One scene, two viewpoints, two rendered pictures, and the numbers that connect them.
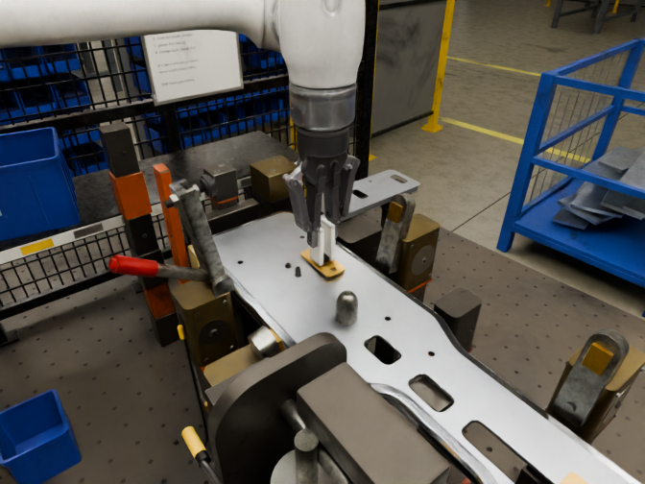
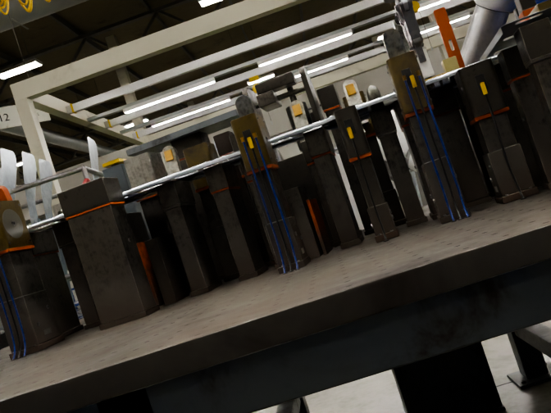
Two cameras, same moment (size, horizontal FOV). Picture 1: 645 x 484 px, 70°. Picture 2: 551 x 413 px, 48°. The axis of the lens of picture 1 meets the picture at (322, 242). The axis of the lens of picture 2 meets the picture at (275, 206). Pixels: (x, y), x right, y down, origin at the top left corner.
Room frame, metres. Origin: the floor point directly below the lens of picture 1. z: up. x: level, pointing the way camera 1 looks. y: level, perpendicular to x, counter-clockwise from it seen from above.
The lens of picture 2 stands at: (1.39, -1.26, 0.80)
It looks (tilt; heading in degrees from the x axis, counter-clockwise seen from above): 2 degrees up; 138
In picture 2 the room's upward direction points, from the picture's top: 18 degrees counter-clockwise
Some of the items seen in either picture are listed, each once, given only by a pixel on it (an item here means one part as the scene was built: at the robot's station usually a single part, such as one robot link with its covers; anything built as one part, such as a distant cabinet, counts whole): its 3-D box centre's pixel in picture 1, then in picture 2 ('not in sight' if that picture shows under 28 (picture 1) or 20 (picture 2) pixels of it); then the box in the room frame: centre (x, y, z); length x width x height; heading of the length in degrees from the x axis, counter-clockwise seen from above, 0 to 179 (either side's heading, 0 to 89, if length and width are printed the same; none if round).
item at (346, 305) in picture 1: (346, 308); (375, 97); (0.50, -0.04, 1.02); 0.03 x 0.03 x 0.07
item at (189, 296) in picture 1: (208, 377); not in sight; (0.49, 0.18, 0.87); 0.10 x 0.07 x 0.35; 127
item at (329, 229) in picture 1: (327, 239); (423, 62); (0.63, -0.01, 1.05); 0.03 x 0.01 x 0.07; 37
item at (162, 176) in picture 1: (189, 302); (470, 100); (0.58, 0.22, 0.95); 0.03 x 0.01 x 0.50; 37
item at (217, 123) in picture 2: not in sight; (188, 134); (-0.16, -0.11, 1.16); 0.37 x 0.14 x 0.02; 37
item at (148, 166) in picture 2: not in sight; (166, 224); (-0.15, -0.29, 0.90); 0.13 x 0.08 x 0.41; 127
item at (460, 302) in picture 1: (449, 361); (366, 174); (0.55, -0.22, 0.84); 0.10 x 0.05 x 0.29; 127
